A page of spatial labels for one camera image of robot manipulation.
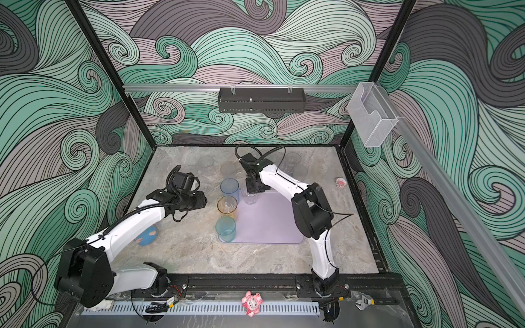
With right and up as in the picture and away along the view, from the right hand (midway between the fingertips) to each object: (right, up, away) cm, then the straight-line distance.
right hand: (256, 188), depth 93 cm
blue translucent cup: (-12, +1, -2) cm, 12 cm away
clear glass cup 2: (+20, +14, +17) cm, 30 cm away
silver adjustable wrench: (+39, -36, -23) cm, 58 cm away
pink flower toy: (-1, -35, -26) cm, 44 cm away
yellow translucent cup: (-12, -6, -11) cm, 17 cm away
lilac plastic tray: (+6, -13, -5) cm, 16 cm away
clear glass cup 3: (-27, +11, +13) cm, 32 cm away
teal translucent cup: (-13, -16, -7) cm, 22 cm away
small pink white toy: (+42, +2, +6) cm, 42 cm away
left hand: (-22, -3, -8) cm, 24 cm away
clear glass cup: (-3, -5, +3) cm, 7 cm away
